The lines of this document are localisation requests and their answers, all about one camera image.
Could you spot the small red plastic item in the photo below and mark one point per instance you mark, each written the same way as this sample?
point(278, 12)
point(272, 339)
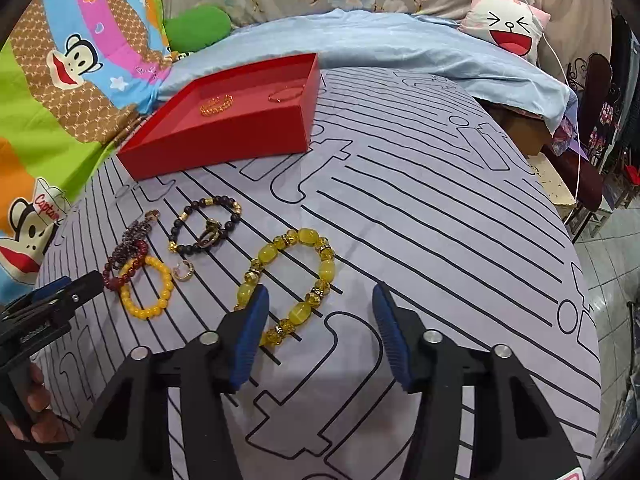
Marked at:
point(632, 175)

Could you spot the dark metal chair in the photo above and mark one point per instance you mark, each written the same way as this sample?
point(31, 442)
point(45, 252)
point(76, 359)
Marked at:
point(595, 85)

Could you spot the person's left hand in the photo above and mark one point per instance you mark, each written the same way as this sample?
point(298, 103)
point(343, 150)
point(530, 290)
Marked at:
point(40, 400)

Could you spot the beige wooden board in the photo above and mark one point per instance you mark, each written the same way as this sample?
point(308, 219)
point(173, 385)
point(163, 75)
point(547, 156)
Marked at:
point(555, 180)

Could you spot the cartoon monkey printed blanket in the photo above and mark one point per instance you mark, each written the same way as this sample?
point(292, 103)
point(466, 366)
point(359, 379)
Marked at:
point(75, 85)

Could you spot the gold hoop earring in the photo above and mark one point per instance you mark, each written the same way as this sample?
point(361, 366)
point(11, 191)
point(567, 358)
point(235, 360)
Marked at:
point(182, 272)

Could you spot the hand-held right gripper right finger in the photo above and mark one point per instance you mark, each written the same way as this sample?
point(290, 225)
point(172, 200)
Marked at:
point(392, 340)

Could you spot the gold beaded bangle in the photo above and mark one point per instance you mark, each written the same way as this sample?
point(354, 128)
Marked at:
point(216, 105)

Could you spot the cat face pillow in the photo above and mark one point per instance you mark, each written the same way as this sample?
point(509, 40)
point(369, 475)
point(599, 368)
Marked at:
point(505, 20)

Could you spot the light blue blanket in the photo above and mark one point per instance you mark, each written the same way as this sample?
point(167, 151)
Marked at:
point(400, 50)

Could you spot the brown cardboard box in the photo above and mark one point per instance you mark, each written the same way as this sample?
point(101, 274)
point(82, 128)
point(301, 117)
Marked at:
point(520, 130)

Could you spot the red jewelry box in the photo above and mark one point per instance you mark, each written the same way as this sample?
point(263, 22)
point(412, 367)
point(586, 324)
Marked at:
point(220, 130)

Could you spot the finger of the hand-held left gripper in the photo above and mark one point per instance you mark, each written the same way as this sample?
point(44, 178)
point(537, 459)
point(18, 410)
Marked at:
point(82, 287)
point(52, 289)

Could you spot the green plush cushion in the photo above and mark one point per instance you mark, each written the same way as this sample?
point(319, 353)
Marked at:
point(197, 25)

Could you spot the thin rose gold bangle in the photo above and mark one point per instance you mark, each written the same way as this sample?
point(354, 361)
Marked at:
point(272, 98)

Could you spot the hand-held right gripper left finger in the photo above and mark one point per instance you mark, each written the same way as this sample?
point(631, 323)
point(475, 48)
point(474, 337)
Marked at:
point(250, 340)

